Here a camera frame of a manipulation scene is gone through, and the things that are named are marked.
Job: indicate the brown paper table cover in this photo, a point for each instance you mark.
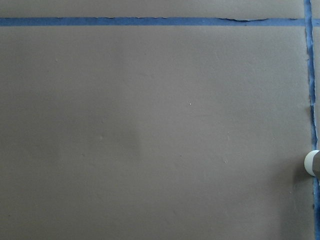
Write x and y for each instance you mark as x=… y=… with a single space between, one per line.
x=159 y=119

